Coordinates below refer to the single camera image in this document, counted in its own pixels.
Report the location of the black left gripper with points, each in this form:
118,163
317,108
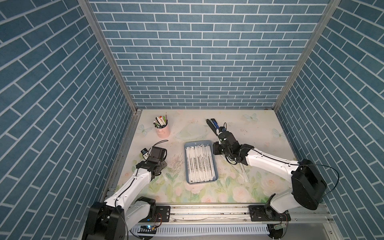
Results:
163,163

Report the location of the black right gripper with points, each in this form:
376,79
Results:
216,144

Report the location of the white straw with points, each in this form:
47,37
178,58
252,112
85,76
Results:
193,159
190,166

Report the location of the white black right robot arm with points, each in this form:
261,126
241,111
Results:
306,186

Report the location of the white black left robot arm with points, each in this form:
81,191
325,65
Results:
126,195

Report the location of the white straws pile right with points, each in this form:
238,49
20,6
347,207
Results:
233,171

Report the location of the blue storage box tray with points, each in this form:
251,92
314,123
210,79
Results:
205,160

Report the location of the blue black stapler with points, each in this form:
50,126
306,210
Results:
212,123

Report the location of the pink pen cup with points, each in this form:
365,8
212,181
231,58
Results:
163,131

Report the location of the pens in cup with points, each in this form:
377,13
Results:
161,122

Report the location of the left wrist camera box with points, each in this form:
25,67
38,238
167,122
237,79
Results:
145,153

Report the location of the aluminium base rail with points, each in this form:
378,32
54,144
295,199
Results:
230,214

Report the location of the white ribbed cable duct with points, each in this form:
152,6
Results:
201,230

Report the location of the aluminium corner post left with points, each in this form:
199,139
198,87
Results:
92,20

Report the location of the aluminium corner post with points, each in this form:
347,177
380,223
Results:
318,30
92,20

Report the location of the aluminium corner post right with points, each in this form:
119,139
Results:
318,30

